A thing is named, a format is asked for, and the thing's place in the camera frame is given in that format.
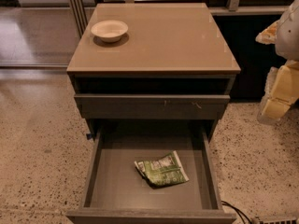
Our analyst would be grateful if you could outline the black floor cable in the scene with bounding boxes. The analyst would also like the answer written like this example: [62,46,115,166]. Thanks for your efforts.
[221,200,253,224]

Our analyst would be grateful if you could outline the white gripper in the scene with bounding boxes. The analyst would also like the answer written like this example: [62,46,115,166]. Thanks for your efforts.
[255,21,299,125]

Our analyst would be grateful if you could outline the white paper bowl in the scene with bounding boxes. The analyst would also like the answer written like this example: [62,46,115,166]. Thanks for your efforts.
[91,20,128,43]

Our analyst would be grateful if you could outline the grey floor vent grille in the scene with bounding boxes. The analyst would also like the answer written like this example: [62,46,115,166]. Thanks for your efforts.
[252,216,299,224]

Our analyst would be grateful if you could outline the brown drawer cabinet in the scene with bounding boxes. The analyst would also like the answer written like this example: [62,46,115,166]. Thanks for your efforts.
[67,3,240,136]

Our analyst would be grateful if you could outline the green jalapeno chip bag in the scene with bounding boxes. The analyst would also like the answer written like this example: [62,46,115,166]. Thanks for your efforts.
[135,150,189,188]

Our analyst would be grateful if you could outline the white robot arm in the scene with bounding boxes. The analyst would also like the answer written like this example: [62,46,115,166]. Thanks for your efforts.
[255,0,299,125]

